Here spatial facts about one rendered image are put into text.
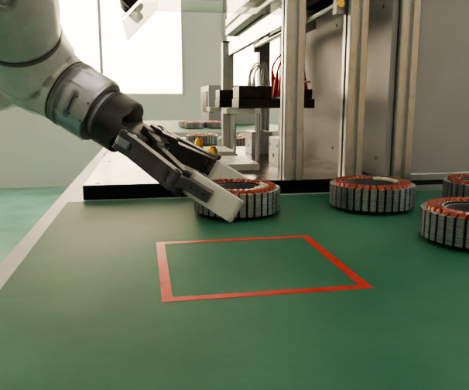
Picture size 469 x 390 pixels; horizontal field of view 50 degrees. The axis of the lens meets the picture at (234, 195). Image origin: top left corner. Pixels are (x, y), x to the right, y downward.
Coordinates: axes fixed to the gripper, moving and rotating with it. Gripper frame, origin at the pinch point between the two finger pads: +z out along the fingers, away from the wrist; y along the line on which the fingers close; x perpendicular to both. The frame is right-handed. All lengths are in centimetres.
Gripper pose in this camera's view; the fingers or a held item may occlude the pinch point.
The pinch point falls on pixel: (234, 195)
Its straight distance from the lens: 65.4
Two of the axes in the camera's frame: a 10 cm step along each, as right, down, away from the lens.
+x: 4.9, -8.3, -2.6
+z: 8.5, 5.2, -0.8
